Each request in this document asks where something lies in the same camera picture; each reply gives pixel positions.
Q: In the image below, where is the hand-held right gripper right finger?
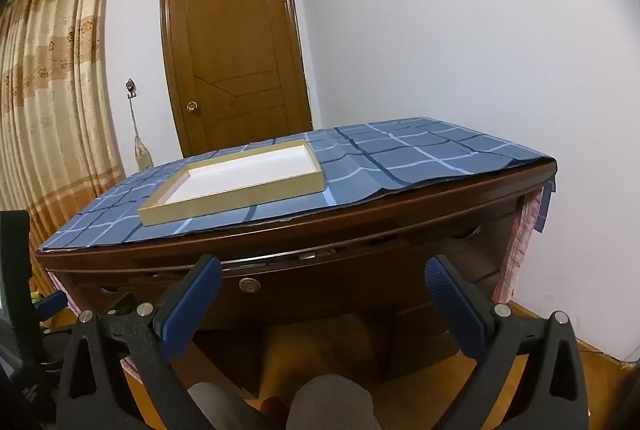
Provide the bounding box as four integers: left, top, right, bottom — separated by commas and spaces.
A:
424, 254, 588, 430

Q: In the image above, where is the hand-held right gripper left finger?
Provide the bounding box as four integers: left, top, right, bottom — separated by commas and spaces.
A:
56, 254, 222, 430

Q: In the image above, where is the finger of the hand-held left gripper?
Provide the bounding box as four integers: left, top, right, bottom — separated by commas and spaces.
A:
0, 210, 32, 356
32, 291, 68, 322

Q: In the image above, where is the shallow wooden tray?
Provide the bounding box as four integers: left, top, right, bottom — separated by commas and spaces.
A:
137, 139, 326, 227

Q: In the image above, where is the small side desk drawer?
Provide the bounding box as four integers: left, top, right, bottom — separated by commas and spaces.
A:
450, 213, 519, 272
75, 283, 132, 312

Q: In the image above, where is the person's left leg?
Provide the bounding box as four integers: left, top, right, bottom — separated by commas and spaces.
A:
187, 382, 251, 430

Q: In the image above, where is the person's leg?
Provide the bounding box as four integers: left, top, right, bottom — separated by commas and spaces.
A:
287, 372, 383, 430
187, 382, 251, 430

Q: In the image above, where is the dark wooden desk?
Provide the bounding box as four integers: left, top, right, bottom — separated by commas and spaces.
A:
35, 157, 558, 406

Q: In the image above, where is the blue checked tablecloth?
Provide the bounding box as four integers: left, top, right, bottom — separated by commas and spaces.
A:
36, 116, 557, 253

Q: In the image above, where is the curtain tieback tassel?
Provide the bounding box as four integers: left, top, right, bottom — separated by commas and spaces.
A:
129, 100, 154, 172

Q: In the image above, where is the person's right leg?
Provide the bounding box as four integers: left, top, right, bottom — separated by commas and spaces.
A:
287, 372, 383, 430

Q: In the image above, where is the beige patterned curtain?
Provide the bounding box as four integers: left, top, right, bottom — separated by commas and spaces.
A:
0, 0, 127, 256

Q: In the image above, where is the brown wooden door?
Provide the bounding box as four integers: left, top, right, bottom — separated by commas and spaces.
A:
160, 0, 314, 158

